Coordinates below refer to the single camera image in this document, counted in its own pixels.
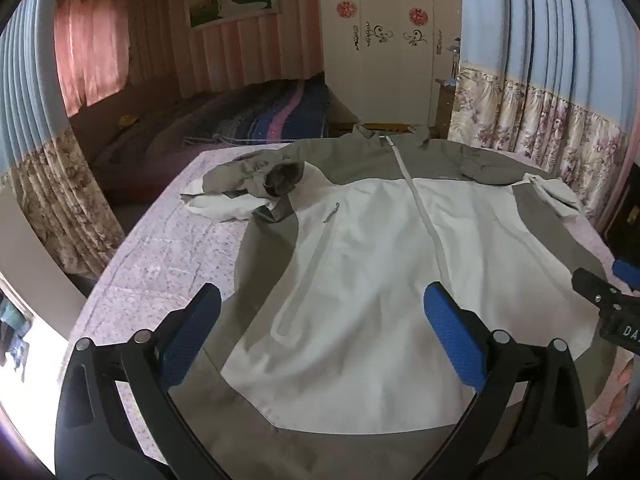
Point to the pink floral bed sheet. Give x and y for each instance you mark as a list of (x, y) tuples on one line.
[(165, 255)]

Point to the pink window curtain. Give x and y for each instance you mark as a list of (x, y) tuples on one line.
[(90, 45)]

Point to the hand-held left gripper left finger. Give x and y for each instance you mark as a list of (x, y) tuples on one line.
[(187, 335)]

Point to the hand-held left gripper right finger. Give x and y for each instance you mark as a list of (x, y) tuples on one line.
[(455, 335)]

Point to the blue floral curtain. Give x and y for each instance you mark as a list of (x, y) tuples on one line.
[(550, 35), (35, 110)]

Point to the striped blanket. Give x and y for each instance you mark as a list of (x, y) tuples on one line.
[(280, 110)]

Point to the wooden side table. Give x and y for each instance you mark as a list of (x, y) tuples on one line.
[(444, 110)]

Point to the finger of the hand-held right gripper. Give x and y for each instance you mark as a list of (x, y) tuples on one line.
[(627, 274), (592, 287)]

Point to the wooden bed frame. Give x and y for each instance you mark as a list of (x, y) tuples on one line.
[(390, 127)]

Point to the white wardrobe with flower decals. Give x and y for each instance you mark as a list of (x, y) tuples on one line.
[(390, 75)]

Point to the small yellow toy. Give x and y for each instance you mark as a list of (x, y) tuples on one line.
[(127, 120)]

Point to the grey and white jacket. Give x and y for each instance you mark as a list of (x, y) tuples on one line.
[(375, 260)]

